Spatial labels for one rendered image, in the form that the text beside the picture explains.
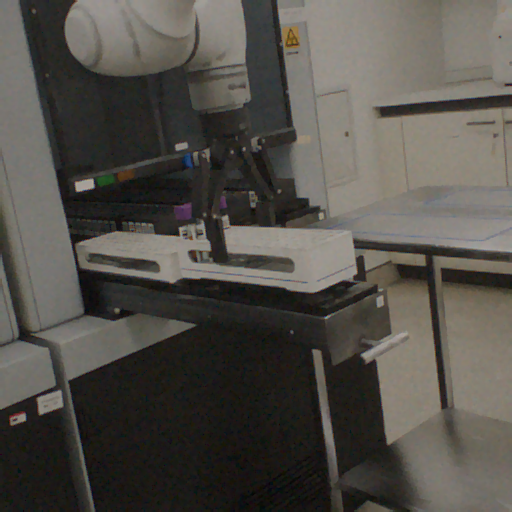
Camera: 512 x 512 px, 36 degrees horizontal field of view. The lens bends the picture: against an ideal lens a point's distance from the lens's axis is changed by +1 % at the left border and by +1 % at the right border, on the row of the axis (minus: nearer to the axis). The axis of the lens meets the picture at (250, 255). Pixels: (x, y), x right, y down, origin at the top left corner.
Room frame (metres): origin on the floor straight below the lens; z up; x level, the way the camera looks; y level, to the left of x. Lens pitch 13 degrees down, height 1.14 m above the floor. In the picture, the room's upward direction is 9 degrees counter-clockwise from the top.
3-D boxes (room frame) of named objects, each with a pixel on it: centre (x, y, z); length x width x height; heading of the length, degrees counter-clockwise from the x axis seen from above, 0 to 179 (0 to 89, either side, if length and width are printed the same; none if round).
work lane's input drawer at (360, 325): (1.27, 0.08, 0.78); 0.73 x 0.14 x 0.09; 42
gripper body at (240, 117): (1.19, 0.01, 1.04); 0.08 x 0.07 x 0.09; 132
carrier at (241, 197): (1.68, 0.03, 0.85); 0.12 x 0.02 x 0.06; 131
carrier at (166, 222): (1.57, 0.15, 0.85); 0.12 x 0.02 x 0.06; 132
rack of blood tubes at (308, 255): (1.17, -0.02, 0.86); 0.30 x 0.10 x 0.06; 42
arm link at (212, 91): (1.19, 0.01, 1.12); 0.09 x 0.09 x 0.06
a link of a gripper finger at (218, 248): (1.16, 0.05, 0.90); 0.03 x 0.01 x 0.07; 42
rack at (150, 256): (1.40, 0.20, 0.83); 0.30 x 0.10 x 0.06; 42
